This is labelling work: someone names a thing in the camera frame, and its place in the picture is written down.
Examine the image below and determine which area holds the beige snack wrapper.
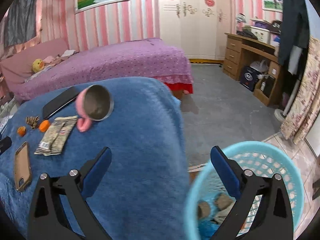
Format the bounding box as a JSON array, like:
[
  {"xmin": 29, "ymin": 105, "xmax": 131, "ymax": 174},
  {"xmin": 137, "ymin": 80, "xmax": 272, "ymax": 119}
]
[{"xmin": 34, "ymin": 115, "xmax": 78, "ymax": 156}]

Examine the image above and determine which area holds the light blue plastic basket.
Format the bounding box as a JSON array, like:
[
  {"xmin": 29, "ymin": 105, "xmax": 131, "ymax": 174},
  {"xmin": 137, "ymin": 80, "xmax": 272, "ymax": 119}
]
[{"xmin": 184, "ymin": 141, "xmax": 304, "ymax": 239}]

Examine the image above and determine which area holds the brown phone case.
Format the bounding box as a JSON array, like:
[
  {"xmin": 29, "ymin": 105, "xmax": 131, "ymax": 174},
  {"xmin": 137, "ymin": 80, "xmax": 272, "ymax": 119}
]
[{"xmin": 14, "ymin": 142, "xmax": 32, "ymax": 192}]

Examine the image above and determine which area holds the blue plastic bag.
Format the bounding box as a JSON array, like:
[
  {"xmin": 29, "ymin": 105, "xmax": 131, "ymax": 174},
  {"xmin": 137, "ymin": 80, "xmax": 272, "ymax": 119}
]
[{"xmin": 198, "ymin": 220, "xmax": 219, "ymax": 240}]

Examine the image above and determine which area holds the orange bottle cap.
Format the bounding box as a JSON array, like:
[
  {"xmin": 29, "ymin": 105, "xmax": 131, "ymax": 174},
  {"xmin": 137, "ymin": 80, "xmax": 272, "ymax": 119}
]
[{"xmin": 39, "ymin": 120, "xmax": 51, "ymax": 133}]

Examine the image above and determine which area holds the orange peel piece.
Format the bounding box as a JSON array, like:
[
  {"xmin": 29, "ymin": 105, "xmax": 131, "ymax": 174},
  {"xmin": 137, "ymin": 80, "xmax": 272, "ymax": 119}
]
[{"xmin": 17, "ymin": 126, "xmax": 27, "ymax": 137}]

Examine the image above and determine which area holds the small crumpled brown wrapper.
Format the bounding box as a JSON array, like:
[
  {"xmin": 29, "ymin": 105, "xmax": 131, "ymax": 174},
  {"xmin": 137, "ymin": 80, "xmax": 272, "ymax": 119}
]
[{"xmin": 25, "ymin": 116, "xmax": 40, "ymax": 129}]

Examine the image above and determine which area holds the white fan base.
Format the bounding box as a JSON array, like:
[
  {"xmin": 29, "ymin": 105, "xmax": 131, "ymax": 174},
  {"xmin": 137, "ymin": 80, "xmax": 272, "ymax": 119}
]
[{"xmin": 274, "ymin": 108, "xmax": 288, "ymax": 123}]

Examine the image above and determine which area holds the black phone case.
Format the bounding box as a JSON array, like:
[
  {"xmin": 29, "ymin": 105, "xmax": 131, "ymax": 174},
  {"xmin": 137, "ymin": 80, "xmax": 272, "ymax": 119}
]
[{"xmin": 42, "ymin": 87, "xmax": 79, "ymax": 120}]

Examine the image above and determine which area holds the pink metal mug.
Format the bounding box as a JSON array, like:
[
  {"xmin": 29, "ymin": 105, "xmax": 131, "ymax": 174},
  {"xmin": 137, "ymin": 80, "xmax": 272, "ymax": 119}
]
[{"xmin": 75, "ymin": 85, "xmax": 114, "ymax": 132}]

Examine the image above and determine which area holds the floral curtain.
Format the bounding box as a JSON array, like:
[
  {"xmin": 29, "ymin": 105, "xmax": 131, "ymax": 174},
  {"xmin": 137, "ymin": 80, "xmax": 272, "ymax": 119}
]
[{"xmin": 280, "ymin": 36, "xmax": 320, "ymax": 144}]

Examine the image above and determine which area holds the black box under desk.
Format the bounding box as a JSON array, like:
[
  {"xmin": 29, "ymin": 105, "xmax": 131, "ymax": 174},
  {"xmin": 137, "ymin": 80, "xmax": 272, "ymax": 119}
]
[{"xmin": 240, "ymin": 66, "xmax": 261, "ymax": 92}]

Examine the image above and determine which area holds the pink headboard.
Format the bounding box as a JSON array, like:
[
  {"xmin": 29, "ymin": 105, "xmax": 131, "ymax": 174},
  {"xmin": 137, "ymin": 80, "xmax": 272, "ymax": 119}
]
[{"xmin": 1, "ymin": 38, "xmax": 68, "ymax": 90}]

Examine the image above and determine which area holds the yellow duck plush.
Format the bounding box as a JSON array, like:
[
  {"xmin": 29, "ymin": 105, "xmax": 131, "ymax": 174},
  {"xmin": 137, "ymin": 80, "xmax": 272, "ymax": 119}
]
[{"xmin": 32, "ymin": 59, "xmax": 45, "ymax": 73}]

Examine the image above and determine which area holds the wooden desk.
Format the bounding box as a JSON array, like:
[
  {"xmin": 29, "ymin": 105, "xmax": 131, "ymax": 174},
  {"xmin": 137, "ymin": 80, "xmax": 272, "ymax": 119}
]
[{"xmin": 222, "ymin": 33, "xmax": 284, "ymax": 106}]

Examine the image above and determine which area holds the purple dotted bed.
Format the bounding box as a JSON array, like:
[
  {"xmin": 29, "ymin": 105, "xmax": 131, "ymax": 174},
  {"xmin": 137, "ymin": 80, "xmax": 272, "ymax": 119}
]
[{"xmin": 9, "ymin": 38, "xmax": 193, "ymax": 101}]

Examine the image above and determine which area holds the white storage box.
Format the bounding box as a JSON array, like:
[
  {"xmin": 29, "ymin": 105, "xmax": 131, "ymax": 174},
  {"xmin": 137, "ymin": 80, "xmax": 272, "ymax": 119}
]
[{"xmin": 250, "ymin": 26, "xmax": 271, "ymax": 44}]

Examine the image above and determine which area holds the dark hanging jacket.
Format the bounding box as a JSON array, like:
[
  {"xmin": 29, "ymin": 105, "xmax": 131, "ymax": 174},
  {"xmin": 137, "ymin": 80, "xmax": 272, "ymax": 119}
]
[{"xmin": 278, "ymin": 0, "xmax": 310, "ymax": 65}]

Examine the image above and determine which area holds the grey window curtain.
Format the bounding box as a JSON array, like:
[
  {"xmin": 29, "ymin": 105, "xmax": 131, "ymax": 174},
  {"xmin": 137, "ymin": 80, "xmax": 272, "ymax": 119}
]
[{"xmin": 4, "ymin": 0, "xmax": 37, "ymax": 48}]

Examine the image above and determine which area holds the desk lamp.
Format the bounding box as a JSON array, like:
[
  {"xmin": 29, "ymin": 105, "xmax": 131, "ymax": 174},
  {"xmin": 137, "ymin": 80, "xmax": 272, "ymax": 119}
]
[{"xmin": 235, "ymin": 13, "xmax": 246, "ymax": 27}]

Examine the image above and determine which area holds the white wardrobe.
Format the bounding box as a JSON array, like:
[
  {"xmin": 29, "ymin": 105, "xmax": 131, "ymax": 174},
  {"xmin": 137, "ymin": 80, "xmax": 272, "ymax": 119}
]
[{"xmin": 158, "ymin": 0, "xmax": 232, "ymax": 62}]

